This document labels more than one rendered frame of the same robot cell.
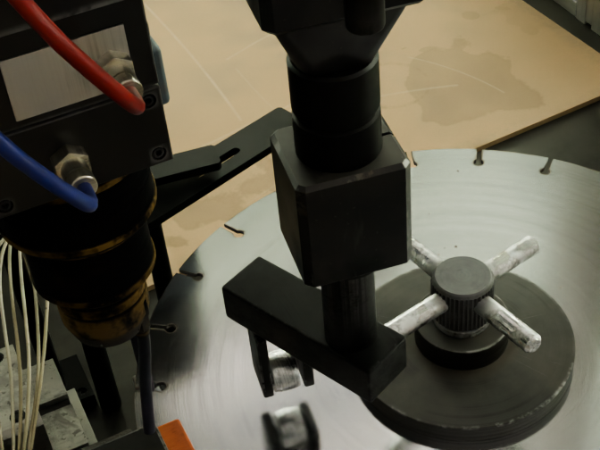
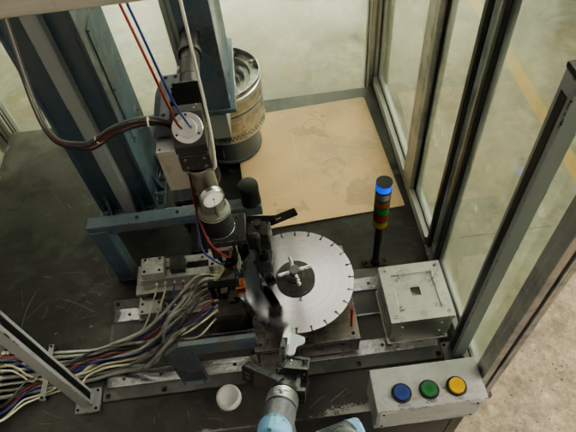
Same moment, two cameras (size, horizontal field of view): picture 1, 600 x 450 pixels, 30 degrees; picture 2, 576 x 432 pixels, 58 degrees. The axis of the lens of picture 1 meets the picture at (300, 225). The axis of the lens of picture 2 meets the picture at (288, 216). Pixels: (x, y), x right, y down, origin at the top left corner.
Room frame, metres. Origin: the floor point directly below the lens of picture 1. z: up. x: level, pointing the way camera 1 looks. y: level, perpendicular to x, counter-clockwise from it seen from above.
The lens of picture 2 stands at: (-0.32, -0.35, 2.23)
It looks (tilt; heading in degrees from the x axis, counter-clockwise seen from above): 53 degrees down; 22
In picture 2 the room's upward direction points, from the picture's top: 7 degrees counter-clockwise
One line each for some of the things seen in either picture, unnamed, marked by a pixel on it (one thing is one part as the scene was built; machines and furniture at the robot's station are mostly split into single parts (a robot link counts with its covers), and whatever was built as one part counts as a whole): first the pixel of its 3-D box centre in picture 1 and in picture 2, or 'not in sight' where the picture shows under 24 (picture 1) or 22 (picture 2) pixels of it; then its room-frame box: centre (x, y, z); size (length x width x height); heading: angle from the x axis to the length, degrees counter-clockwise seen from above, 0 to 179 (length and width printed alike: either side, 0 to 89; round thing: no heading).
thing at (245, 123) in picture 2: not in sight; (225, 111); (1.02, 0.38, 0.93); 0.31 x 0.31 x 0.36
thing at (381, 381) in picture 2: not in sight; (423, 393); (0.18, -0.47, 0.82); 0.28 x 0.11 x 0.15; 112
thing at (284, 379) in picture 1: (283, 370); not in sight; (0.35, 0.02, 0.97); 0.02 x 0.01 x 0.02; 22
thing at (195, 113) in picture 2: not in sight; (201, 121); (0.44, 0.13, 1.45); 0.35 x 0.07 x 0.28; 22
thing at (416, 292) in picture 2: not in sight; (412, 303); (0.44, -0.41, 0.82); 0.18 x 0.18 x 0.15; 22
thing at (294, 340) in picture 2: not in sight; (293, 339); (0.19, -0.12, 0.96); 0.09 x 0.06 x 0.03; 9
